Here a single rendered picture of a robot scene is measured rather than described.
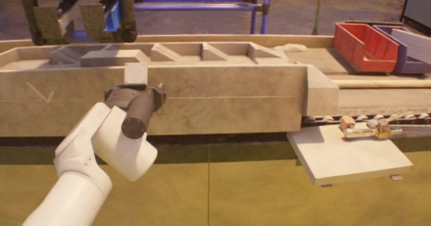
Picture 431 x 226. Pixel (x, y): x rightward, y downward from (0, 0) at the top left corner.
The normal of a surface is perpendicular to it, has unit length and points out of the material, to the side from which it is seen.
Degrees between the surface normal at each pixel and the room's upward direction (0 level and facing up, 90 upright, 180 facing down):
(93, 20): 96
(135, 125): 80
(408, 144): 90
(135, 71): 50
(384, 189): 90
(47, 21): 96
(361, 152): 0
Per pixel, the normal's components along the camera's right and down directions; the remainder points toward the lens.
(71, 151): -0.29, -0.18
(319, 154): 0.02, -0.86
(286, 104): 0.07, 0.36
